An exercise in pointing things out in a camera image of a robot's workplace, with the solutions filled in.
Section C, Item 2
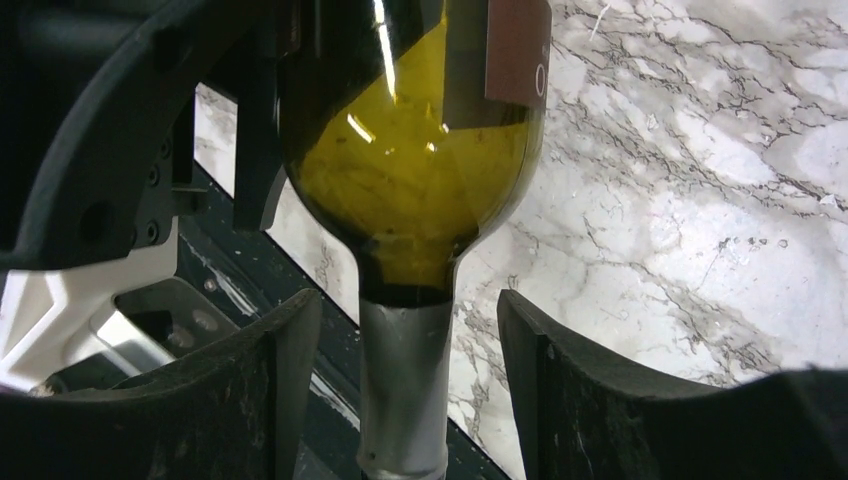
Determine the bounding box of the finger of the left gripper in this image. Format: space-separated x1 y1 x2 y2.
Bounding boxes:
211 1 299 231

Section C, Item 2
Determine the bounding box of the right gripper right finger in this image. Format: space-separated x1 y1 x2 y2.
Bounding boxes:
497 290 847 479

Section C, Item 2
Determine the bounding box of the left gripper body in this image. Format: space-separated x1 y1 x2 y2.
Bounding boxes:
1 1 265 271

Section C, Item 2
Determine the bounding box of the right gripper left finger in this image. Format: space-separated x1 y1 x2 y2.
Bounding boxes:
1 289 321 479

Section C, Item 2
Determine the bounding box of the green wine bottle back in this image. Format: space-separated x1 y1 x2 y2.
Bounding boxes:
278 0 552 479

